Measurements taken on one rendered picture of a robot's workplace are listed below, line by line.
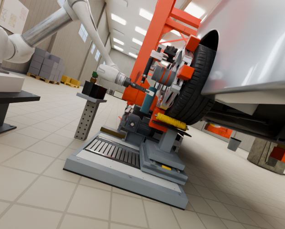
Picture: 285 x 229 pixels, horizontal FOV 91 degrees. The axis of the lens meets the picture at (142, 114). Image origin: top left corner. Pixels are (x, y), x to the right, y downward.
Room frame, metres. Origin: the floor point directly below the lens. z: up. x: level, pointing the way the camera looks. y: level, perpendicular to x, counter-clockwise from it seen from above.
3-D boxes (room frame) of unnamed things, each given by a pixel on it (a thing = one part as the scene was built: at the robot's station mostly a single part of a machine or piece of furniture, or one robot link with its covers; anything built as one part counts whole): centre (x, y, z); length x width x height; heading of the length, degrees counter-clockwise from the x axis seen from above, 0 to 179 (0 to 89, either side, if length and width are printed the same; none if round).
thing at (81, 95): (1.36, 0.50, 0.44); 0.43 x 0.17 x 0.03; 5
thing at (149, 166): (1.28, -0.30, 0.13); 0.50 x 0.36 x 0.10; 5
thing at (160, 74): (1.26, -0.06, 0.85); 0.21 x 0.14 x 0.14; 95
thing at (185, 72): (0.95, -0.16, 0.85); 0.09 x 0.08 x 0.07; 5
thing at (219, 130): (3.86, -2.02, 0.69); 0.52 x 0.17 x 0.35; 95
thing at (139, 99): (1.77, -0.11, 0.69); 0.52 x 0.17 x 0.35; 95
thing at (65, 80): (7.83, 4.42, 0.21); 1.21 x 0.80 x 0.42; 12
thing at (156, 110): (1.26, -0.17, 0.48); 0.16 x 0.12 x 0.17; 95
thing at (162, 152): (1.27, -0.30, 0.32); 0.40 x 0.30 x 0.28; 5
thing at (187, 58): (1.26, -0.13, 0.85); 0.54 x 0.07 x 0.54; 5
